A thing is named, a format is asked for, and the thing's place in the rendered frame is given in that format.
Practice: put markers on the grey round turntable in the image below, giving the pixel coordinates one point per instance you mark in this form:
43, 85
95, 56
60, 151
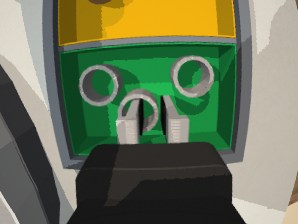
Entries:
27, 185

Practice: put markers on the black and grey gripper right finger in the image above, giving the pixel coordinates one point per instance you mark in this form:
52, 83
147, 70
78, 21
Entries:
174, 126

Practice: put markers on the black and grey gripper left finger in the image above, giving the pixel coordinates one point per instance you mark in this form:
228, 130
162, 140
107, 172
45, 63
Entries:
129, 126

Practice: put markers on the bronze bushing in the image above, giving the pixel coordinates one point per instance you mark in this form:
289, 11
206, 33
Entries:
99, 1

